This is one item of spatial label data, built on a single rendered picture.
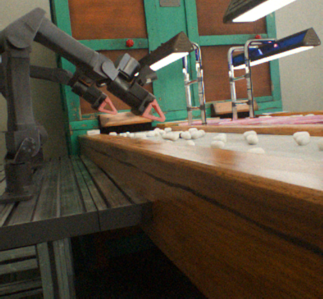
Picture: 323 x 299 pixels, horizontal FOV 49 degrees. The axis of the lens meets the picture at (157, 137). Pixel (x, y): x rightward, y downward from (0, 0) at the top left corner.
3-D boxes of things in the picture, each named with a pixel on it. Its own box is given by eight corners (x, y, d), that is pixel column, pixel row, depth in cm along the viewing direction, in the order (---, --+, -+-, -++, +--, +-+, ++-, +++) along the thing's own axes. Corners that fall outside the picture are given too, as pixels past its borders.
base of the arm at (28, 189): (34, 156, 98) (7, 159, 96) (28, 164, 79) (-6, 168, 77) (38, 184, 99) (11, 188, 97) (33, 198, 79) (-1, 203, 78)
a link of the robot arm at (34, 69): (75, 71, 146) (5, 59, 148) (68, 68, 137) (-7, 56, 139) (71, 100, 147) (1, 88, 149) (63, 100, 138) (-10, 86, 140)
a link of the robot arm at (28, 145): (22, 137, 93) (0, 139, 89) (35, 136, 86) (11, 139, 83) (25, 161, 94) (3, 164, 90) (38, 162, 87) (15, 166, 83)
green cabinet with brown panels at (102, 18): (68, 121, 188) (46, -62, 182) (63, 122, 241) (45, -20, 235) (282, 99, 230) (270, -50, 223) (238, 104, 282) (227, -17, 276)
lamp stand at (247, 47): (254, 139, 158) (245, 38, 155) (231, 137, 177) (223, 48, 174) (289, 134, 164) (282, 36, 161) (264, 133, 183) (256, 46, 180)
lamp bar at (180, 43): (173, 52, 123) (172, 31, 123) (131, 76, 182) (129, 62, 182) (195, 50, 126) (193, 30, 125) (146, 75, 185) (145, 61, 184)
